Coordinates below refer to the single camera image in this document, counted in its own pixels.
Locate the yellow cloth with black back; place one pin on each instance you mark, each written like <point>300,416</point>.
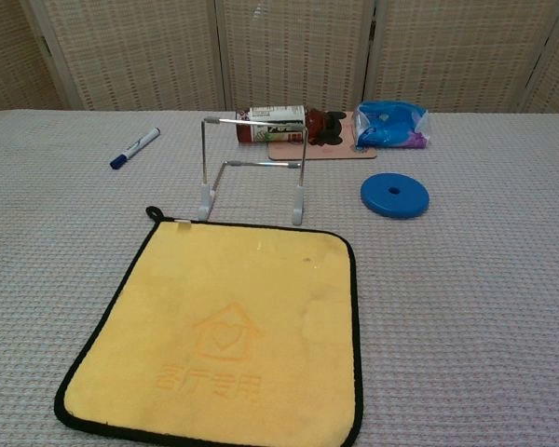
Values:
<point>237,302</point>

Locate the red brown labelled bottle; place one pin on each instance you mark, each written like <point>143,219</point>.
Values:
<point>261,135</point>

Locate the blue plastic disc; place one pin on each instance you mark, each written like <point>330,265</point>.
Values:
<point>377,195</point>

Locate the blue tissue pack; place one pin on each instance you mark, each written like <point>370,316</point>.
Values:
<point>386,128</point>

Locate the blue white marker pen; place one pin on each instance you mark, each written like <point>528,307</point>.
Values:
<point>135,148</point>

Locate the white woven tablecloth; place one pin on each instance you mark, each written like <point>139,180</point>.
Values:
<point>447,302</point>

